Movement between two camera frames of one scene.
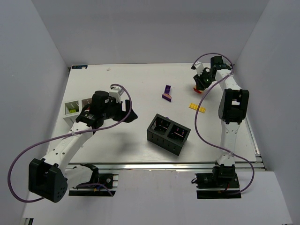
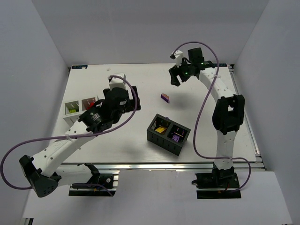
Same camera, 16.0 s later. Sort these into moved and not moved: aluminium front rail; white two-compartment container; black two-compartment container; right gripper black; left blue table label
Moved: right gripper black
Not moved: left blue table label; black two-compartment container; aluminium front rail; white two-compartment container
